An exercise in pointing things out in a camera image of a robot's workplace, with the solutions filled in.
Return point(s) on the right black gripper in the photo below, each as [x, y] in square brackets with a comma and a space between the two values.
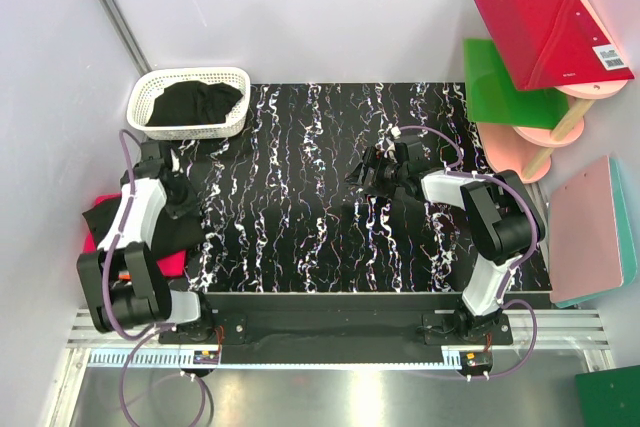
[373, 173]

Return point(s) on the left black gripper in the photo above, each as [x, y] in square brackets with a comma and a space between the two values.
[179, 192]

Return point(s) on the black printed t-shirt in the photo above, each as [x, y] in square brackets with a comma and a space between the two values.
[175, 232]

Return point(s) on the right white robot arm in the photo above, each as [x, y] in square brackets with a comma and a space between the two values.
[506, 228]

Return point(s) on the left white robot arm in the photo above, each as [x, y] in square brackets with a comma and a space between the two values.
[124, 287]

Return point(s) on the folded pink t-shirt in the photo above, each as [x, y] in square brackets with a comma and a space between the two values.
[172, 264]

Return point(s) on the black marble pattern mat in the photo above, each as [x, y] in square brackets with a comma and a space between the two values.
[279, 216]

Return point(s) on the black shirt in basket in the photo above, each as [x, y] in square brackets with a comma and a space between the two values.
[191, 103]

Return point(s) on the white plastic laundry basket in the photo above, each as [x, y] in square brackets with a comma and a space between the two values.
[151, 85]

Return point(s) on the green plastic sheet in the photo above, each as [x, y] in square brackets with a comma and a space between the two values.
[491, 96]

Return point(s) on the pink wooden tiered shelf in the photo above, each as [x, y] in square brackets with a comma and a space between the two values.
[527, 151]

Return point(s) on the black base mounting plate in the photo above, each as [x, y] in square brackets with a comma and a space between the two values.
[343, 329]

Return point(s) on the red plastic folder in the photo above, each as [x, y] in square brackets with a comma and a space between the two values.
[552, 43]

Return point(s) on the pink clipboard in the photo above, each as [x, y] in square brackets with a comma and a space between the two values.
[590, 232]

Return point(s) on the teal board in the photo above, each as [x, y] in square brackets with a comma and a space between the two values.
[622, 207]

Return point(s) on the dark green board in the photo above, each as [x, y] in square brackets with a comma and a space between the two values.
[609, 398]

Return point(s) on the aluminium rail frame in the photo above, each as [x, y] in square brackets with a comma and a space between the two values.
[105, 381]

